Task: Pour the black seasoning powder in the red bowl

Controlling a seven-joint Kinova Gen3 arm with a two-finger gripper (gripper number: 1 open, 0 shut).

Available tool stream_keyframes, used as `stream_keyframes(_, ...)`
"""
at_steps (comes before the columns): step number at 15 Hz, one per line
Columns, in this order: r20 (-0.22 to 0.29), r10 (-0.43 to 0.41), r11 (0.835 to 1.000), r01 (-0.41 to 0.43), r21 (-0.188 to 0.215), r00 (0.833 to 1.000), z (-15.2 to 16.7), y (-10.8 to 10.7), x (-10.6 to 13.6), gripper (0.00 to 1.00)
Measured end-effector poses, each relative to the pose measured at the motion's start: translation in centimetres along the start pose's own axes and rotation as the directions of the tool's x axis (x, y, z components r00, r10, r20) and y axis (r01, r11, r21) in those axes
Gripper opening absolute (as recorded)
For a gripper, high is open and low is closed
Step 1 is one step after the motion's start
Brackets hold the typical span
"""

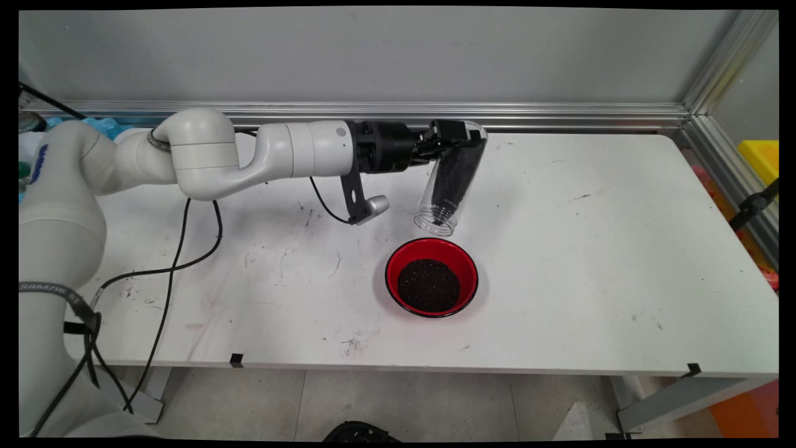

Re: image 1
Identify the white table leg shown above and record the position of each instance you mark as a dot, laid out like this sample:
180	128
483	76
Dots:
146	401
671	401

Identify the yellow box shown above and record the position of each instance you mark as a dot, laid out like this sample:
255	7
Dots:
762	158

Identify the blue plastic bag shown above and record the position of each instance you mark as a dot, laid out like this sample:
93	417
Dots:
106	126

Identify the red bowl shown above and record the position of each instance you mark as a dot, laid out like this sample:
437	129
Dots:
460	261

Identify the aluminium frame post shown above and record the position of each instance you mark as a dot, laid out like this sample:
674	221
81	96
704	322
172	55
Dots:
724	59

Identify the black object on floor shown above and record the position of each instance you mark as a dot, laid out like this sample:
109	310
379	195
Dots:
360	432

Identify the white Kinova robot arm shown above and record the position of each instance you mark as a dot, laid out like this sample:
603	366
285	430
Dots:
205	155

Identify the black granules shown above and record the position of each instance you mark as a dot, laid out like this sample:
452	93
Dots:
429	286
457	180

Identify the orange box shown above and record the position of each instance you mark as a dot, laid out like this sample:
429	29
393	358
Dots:
752	410

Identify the horizontal aluminium frame rail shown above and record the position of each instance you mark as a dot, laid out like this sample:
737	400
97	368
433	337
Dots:
528	117

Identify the pink red plastic bag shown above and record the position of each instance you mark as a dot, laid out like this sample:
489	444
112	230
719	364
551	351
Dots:
703	176

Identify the black camera bracket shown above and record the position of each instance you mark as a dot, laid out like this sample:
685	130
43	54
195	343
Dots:
353	196

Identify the black granules in bowl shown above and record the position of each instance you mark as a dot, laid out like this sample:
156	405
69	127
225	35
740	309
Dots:
429	286

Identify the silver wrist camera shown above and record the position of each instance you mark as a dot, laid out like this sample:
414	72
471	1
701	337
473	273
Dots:
377	206

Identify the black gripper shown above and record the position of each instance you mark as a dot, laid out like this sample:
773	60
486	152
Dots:
388	147

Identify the black tape marker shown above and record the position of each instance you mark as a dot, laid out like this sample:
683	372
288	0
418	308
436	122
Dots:
236	360
693	370

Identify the silver round can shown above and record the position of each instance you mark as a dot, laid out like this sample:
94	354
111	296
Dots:
28	121

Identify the aluminium side rail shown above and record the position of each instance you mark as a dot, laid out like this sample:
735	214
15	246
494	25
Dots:
727	168

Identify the clear plastic jar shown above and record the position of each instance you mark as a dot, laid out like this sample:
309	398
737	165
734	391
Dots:
441	211

